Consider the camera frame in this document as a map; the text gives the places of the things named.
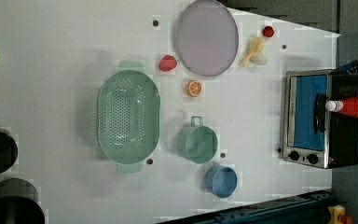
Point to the red ketchup bottle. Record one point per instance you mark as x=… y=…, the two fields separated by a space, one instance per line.
x=347 y=107

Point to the black toaster oven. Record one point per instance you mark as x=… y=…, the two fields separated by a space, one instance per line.
x=312 y=135

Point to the small red strawberry toy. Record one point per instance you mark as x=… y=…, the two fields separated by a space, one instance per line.
x=268 y=32

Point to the peeled banana toy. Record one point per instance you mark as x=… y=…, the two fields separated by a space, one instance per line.
x=254 y=52

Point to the yellow red stop button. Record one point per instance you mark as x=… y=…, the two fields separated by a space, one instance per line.
x=338 y=215

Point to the grey round plate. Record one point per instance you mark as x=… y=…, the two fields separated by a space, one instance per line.
x=207 y=38

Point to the orange slice toy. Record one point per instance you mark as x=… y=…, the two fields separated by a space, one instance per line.
x=194 y=88

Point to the blue cup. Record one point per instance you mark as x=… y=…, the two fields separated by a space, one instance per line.
x=221 y=181

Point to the green measuring cup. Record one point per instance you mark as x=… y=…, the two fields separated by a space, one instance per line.
x=197 y=142

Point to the large red strawberry toy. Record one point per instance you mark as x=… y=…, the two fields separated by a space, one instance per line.
x=167 y=63

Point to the green perforated colander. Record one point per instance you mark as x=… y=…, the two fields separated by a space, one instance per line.
x=128 y=107

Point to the blue metal frame rail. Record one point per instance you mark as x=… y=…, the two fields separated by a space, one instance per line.
x=307 y=208

